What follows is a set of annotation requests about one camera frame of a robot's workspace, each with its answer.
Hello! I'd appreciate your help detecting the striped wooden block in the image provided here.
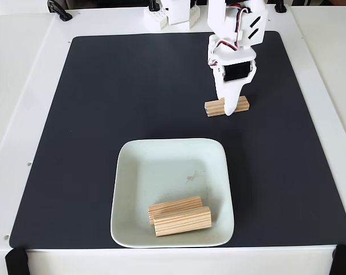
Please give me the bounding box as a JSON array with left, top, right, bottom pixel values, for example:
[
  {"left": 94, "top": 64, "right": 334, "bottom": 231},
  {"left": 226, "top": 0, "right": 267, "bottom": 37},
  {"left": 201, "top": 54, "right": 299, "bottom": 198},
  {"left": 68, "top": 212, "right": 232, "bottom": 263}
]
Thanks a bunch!
[
  {"left": 153, "top": 206, "right": 213, "bottom": 238},
  {"left": 204, "top": 95, "right": 251, "bottom": 117}
]

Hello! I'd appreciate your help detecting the black clamp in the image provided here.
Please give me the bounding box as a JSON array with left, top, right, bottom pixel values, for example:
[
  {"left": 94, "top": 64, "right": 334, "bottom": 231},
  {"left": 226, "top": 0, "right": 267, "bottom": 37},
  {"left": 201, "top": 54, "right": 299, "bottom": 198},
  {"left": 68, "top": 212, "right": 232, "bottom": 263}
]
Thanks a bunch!
[{"left": 274, "top": 0, "right": 288, "bottom": 14}]

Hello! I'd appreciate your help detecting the black clamp handle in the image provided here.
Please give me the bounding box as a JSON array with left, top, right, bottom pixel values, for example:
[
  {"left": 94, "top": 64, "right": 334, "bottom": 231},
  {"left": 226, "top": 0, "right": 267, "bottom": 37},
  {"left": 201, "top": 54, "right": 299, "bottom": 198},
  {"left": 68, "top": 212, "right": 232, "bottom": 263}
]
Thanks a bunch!
[{"left": 46, "top": 0, "right": 73, "bottom": 22}]

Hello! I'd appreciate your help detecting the pale green square plate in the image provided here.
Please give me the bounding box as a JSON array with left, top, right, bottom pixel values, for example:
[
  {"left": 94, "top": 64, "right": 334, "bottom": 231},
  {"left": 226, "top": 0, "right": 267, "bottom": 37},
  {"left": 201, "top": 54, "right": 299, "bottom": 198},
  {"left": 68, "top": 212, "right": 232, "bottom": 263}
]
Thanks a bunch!
[{"left": 109, "top": 138, "right": 235, "bottom": 249}]

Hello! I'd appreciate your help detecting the red black white servo cable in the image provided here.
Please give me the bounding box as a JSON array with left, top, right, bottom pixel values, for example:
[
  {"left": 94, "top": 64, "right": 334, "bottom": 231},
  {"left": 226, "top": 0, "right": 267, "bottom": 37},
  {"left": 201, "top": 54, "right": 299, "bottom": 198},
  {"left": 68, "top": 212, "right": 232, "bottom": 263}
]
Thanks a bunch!
[{"left": 207, "top": 7, "right": 251, "bottom": 67}]

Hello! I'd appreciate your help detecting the black table mat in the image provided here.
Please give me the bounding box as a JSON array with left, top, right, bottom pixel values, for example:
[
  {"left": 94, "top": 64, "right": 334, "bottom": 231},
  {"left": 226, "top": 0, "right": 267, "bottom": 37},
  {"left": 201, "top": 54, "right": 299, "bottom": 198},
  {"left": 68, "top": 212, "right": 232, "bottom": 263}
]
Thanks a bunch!
[{"left": 9, "top": 30, "right": 346, "bottom": 249}]

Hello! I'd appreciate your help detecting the wooden block with number mark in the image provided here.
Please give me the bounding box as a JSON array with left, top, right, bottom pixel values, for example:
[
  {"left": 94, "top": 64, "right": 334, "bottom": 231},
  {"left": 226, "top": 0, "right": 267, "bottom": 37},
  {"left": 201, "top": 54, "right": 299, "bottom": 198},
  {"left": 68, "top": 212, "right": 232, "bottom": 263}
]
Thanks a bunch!
[{"left": 147, "top": 195, "right": 204, "bottom": 226}]

